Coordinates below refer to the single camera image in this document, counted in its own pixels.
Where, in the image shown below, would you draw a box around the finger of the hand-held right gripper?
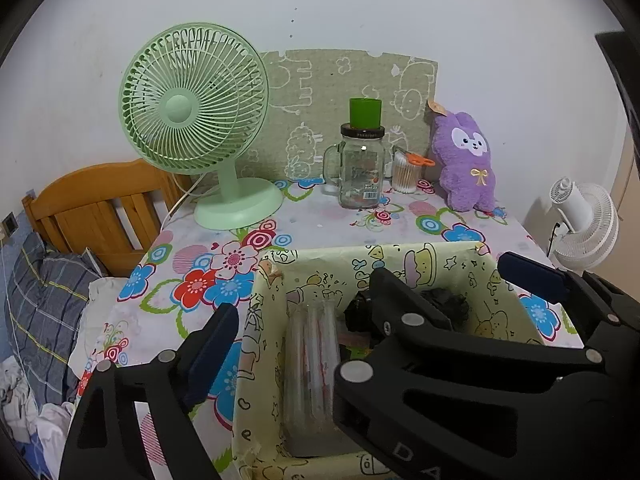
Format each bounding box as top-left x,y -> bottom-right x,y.
334,267 -> 606,480
497,252 -> 640,361

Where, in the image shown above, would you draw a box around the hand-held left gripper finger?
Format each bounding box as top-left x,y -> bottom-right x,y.
57,304 -> 240,480

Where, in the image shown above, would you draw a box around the cartoon print storage box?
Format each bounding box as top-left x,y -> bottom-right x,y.
232,241 -> 548,480

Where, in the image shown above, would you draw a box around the black cloth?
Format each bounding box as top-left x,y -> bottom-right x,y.
344,285 -> 471,336

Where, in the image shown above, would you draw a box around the clear plastic packet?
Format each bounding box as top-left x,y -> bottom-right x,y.
284,300 -> 343,441

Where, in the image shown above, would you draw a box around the white fan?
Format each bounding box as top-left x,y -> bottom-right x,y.
548,176 -> 620,273

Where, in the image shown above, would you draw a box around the purple plush bunny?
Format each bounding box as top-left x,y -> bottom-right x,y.
431,111 -> 497,212

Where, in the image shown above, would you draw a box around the white bed sheet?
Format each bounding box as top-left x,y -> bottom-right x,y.
67,276 -> 146,378

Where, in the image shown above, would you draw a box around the floral tablecloth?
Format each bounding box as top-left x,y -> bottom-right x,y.
60,177 -> 591,480

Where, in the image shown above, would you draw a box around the cotton swab container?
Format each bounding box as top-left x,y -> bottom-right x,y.
392,150 -> 421,194

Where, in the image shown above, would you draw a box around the orange scissors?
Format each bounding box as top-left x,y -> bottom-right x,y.
395,147 -> 436,167

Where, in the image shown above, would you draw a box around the plaid grey pillow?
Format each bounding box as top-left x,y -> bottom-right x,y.
2,230 -> 103,411

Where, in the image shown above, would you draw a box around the crumpled white clothing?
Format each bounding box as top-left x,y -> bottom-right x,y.
0,355 -> 76,441

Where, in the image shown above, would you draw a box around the glass mug jar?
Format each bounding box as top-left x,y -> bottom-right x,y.
322,122 -> 386,210

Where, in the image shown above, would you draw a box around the wooden headboard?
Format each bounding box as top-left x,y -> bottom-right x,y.
21,158 -> 193,278

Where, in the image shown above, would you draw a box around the green plastic cup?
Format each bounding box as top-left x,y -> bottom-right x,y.
349,98 -> 382,128

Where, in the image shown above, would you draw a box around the green desk fan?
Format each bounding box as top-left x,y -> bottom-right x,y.
118,22 -> 284,231

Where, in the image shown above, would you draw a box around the black fan cable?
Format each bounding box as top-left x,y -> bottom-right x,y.
547,220 -> 563,261

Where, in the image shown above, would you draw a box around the white fan cable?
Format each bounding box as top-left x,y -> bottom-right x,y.
157,172 -> 221,226

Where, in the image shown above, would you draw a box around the green cartoon wall mat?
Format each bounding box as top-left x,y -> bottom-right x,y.
257,49 -> 439,183

